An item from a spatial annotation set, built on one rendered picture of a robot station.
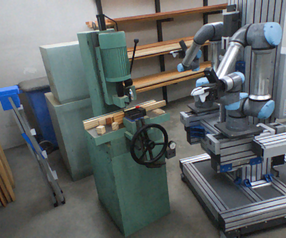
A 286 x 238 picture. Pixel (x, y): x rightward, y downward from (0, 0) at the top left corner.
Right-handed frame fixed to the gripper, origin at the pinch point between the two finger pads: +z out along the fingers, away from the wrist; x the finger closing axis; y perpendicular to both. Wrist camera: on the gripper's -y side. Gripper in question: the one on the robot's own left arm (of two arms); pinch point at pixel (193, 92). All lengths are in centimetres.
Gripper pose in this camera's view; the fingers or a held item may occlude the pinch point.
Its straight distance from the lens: 118.2
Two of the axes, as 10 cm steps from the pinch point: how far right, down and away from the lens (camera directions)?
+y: 1.9, 9.4, 2.9
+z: -7.7, 3.3, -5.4
